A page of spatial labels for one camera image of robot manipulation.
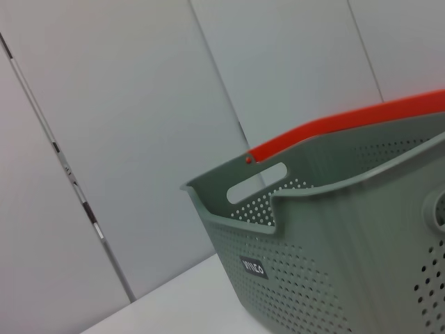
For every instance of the grey-green perforated storage bin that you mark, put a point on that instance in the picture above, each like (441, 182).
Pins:
(313, 261)

